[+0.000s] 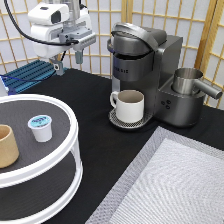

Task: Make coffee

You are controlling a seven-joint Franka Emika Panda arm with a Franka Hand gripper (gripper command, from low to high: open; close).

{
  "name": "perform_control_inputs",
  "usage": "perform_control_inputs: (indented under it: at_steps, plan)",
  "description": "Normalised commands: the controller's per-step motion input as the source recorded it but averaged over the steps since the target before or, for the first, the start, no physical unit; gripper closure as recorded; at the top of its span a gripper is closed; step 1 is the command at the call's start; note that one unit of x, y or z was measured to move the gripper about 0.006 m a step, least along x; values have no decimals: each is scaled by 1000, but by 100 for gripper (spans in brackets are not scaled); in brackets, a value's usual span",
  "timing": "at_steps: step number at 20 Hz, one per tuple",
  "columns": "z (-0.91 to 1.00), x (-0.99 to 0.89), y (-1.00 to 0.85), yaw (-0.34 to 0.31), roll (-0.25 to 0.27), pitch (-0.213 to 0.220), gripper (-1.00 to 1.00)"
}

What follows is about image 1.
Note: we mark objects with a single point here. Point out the white coffee pod blue lid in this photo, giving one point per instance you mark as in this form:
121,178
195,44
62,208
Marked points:
41,127

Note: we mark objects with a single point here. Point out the grey pod coffee machine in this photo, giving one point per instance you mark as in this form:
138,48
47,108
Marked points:
145,59

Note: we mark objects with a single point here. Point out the steel milk frother cup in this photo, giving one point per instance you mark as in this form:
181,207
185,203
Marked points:
188,81

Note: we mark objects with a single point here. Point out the tan wooden cup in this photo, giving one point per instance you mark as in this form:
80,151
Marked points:
9,152

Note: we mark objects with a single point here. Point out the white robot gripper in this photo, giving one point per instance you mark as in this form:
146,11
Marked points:
60,26

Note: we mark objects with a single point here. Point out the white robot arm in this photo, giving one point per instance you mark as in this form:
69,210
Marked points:
60,25

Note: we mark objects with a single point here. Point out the blue ribbed metal block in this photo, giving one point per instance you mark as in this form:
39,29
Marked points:
27,76

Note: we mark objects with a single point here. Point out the wooden shoji screen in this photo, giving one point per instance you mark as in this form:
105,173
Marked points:
199,22

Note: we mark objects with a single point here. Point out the white two-tier round shelf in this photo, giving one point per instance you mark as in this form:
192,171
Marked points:
46,176

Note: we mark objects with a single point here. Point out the grey woven placemat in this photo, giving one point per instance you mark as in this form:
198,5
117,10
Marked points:
172,180

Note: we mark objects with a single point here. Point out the white ceramic mug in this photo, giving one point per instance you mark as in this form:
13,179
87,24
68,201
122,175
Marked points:
128,105

